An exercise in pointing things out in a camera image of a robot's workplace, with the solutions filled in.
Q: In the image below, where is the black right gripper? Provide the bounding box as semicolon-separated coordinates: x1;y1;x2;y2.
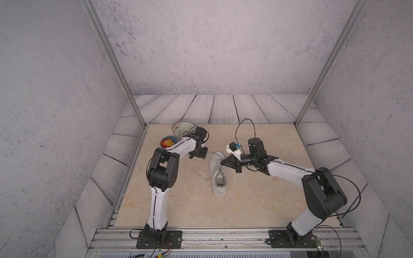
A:
220;154;258;174

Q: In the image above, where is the white shoelace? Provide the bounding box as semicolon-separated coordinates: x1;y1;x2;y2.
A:
196;170;213;181

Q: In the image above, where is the white sneaker shoe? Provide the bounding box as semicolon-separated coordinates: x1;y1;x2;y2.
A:
209;152;228;198

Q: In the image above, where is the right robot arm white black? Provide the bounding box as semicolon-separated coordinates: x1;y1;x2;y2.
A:
221;138;347;247

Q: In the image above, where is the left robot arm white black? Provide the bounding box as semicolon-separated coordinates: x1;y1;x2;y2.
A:
137;126;209;249

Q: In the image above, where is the blue ceramic bowl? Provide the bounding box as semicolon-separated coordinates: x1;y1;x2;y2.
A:
160;135;179;148

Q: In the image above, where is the red yellow snack packet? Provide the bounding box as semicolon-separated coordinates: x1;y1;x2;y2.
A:
160;138;175;148

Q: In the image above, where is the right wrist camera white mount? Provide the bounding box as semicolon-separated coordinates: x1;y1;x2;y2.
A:
226;142;243;161

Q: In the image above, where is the black right camera cable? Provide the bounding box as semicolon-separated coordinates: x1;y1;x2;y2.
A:
234;118;256;152

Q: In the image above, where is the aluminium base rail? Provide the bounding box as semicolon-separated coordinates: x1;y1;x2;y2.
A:
86;226;370;258

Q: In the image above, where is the left aluminium frame post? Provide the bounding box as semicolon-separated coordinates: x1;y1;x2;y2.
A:
81;0;146;127

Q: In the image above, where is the aluminium frame post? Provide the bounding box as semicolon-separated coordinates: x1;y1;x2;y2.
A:
81;0;146;127
294;0;367;129

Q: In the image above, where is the right aluminium frame post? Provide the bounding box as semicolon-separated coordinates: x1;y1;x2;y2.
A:
294;0;367;129

